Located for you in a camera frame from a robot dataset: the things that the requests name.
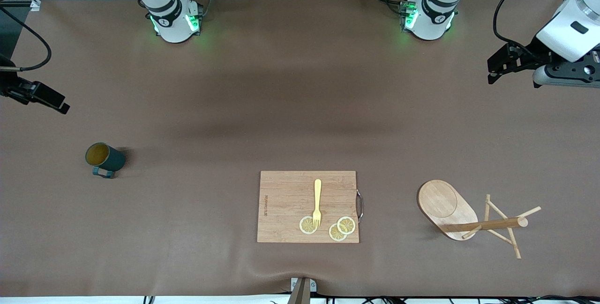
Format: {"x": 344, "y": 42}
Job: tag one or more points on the yellow plastic fork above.
{"x": 318, "y": 191}

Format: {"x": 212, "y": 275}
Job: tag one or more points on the teal mug with yellow inside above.
{"x": 115, "y": 159}

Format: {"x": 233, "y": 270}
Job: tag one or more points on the wooden mug tree rack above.
{"x": 438, "y": 201}

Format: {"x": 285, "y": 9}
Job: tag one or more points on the lemon slice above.
{"x": 347, "y": 225}
{"x": 304, "y": 225}
{"x": 333, "y": 234}

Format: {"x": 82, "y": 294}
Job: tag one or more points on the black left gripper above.
{"x": 528, "y": 58}

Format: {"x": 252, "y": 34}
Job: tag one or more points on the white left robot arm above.
{"x": 429, "y": 23}

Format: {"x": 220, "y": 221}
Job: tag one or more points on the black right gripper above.
{"x": 10, "y": 86}

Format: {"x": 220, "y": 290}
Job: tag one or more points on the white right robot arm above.
{"x": 174, "y": 25}

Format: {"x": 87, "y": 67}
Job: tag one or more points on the brown table mat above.
{"x": 187, "y": 224}

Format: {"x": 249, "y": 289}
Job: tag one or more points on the aluminium camera mount profile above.
{"x": 300, "y": 294}

